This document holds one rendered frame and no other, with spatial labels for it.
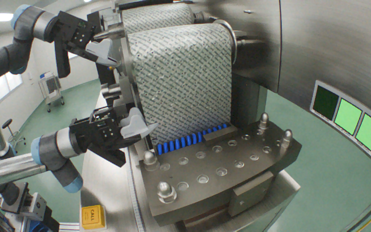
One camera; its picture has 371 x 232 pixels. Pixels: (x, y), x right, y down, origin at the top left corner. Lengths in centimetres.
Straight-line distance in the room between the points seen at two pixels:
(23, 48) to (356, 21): 71
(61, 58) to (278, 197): 67
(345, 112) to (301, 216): 134
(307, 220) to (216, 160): 134
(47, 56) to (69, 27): 616
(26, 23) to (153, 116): 42
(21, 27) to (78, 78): 586
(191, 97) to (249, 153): 19
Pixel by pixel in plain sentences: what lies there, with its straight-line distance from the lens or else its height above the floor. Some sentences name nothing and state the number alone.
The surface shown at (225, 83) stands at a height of 116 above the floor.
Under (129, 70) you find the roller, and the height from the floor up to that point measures 124.
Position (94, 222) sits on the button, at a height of 92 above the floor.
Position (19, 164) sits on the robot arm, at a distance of 60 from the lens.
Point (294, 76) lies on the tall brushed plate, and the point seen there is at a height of 120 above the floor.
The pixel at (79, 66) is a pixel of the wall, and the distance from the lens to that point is 619.
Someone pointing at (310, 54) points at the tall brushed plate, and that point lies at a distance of 37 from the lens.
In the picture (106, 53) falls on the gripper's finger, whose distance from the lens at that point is 41.
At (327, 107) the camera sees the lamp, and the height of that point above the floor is 118.
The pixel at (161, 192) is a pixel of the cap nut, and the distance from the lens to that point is 31.
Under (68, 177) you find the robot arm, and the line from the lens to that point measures 50.
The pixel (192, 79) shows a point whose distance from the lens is 40.
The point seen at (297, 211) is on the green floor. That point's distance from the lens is 162.
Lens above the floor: 131
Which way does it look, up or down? 31 degrees down
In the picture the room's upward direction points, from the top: 7 degrees counter-clockwise
